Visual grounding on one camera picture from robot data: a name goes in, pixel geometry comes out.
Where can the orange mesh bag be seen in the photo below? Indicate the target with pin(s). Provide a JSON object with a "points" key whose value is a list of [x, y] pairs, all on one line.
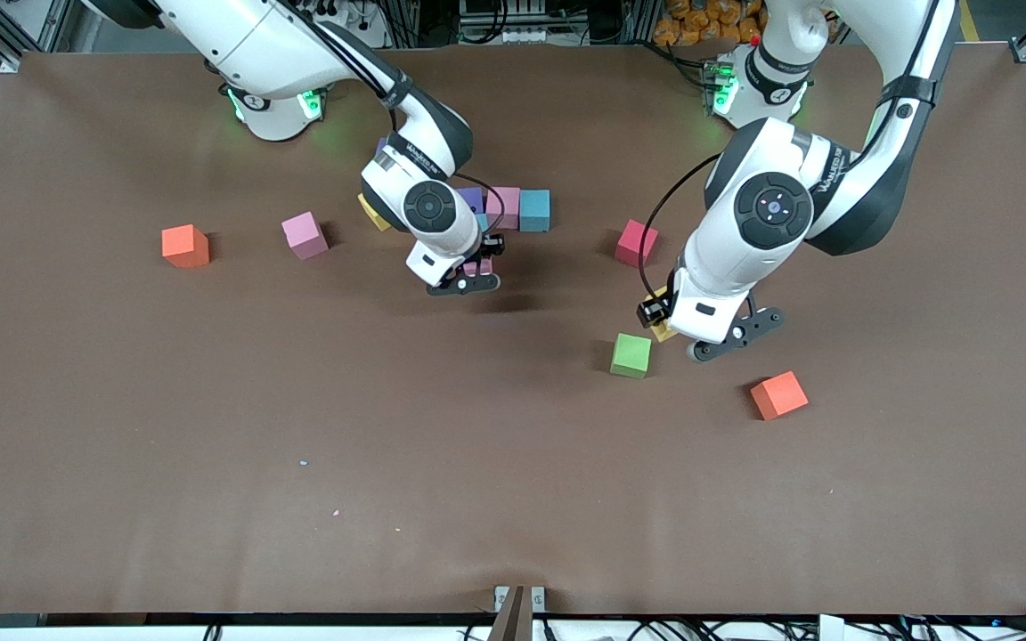
{"points": [[700, 27]]}

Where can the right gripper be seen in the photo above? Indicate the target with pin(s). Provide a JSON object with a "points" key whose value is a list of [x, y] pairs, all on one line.
{"points": [[491, 244]]}

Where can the green foam block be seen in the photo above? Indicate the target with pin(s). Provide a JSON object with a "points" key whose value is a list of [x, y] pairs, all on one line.
{"points": [[631, 356]]}

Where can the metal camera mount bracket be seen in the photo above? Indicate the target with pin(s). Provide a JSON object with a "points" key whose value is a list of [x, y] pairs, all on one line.
{"points": [[517, 614]]}

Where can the red foam block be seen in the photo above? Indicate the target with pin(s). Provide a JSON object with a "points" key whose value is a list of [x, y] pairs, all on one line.
{"points": [[633, 245]]}

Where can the white power strip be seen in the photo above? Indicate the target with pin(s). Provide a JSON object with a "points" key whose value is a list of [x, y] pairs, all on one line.
{"points": [[378, 27]]}

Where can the white terminal block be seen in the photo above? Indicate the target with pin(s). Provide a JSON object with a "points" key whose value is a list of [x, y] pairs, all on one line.
{"points": [[526, 36]]}

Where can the pink foam block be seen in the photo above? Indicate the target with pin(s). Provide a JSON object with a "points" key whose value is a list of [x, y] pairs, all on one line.
{"points": [[475, 266], [305, 235], [508, 207]]}

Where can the yellow foam block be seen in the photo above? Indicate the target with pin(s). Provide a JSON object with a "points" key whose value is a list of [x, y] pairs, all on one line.
{"points": [[663, 335], [373, 215]]}

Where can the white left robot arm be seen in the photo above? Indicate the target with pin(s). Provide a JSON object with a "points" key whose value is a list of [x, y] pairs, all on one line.
{"points": [[909, 44]]}

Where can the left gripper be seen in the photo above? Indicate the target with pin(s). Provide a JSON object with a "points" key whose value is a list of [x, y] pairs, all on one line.
{"points": [[653, 311]]}

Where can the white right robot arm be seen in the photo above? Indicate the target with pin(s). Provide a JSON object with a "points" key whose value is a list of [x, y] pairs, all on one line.
{"points": [[246, 44]]}

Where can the orange foam block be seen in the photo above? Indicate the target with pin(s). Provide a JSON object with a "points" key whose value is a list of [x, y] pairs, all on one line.
{"points": [[185, 247], [778, 396]]}

